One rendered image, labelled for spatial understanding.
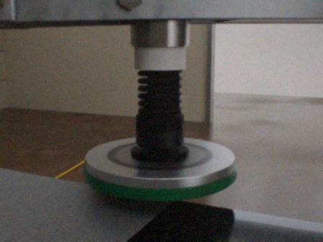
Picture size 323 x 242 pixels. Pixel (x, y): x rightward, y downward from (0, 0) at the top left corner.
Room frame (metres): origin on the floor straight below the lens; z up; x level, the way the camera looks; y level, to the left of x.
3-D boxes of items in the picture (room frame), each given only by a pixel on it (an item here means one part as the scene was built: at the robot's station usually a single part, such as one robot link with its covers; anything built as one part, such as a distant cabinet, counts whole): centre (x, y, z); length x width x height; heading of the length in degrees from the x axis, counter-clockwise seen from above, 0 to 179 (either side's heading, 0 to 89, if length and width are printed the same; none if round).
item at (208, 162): (0.52, 0.00, 0.88); 0.21 x 0.21 x 0.01
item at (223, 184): (0.52, 0.00, 0.87); 0.22 x 0.22 x 0.04
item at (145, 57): (0.52, 0.00, 1.02); 0.07 x 0.07 x 0.04
